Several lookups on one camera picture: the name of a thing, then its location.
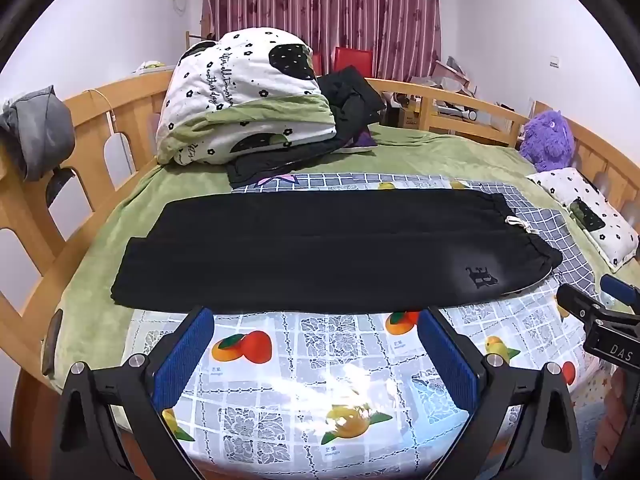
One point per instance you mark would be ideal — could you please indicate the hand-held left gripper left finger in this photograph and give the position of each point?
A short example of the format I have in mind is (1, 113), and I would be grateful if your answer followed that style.
(182, 360)

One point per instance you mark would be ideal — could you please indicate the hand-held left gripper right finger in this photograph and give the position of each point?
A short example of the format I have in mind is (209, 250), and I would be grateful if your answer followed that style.
(450, 360)

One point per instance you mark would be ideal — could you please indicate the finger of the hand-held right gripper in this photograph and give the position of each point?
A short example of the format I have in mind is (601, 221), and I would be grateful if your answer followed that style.
(575, 301)
(620, 290)

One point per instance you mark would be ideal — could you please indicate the black pants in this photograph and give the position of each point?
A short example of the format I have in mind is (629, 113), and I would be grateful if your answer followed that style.
(300, 250)

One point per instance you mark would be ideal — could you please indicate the grey checked cloth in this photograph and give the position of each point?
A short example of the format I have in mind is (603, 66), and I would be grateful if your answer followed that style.
(552, 232)

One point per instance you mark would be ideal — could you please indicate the floral pillow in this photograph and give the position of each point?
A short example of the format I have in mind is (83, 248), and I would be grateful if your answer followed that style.
(585, 205)

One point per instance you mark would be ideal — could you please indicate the fruit print plastic mat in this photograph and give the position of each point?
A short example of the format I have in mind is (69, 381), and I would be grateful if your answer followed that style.
(300, 350)

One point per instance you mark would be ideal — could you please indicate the purple plush toy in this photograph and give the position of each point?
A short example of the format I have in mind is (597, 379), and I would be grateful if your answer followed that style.
(547, 142)

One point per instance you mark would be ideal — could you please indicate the green bed sheet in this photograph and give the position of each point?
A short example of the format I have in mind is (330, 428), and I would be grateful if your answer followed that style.
(450, 155)

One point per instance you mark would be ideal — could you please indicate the purple cloth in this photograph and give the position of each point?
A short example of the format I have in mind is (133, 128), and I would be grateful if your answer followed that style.
(362, 141)

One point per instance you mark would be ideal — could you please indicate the cardboard box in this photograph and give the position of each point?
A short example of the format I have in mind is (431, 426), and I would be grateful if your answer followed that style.
(409, 112)

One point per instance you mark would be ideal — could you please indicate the pile of boxes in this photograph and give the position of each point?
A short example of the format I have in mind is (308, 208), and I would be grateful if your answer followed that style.
(452, 77)

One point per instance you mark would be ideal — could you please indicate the grey garment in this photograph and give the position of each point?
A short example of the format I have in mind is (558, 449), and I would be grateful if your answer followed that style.
(37, 125)

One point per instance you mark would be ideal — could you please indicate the black clothes pile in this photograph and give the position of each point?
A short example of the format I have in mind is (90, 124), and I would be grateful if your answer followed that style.
(350, 100)

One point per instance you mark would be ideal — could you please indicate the folded floral quilt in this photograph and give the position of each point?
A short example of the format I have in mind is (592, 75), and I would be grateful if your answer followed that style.
(240, 85)

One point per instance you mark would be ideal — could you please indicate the red chair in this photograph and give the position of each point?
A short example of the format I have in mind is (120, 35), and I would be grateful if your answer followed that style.
(352, 62)

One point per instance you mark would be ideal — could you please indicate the red patterned curtain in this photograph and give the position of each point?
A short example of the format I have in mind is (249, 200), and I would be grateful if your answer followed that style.
(325, 5)

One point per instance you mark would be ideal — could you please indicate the wooden bed frame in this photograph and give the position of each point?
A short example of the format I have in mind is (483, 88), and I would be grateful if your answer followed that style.
(135, 110)

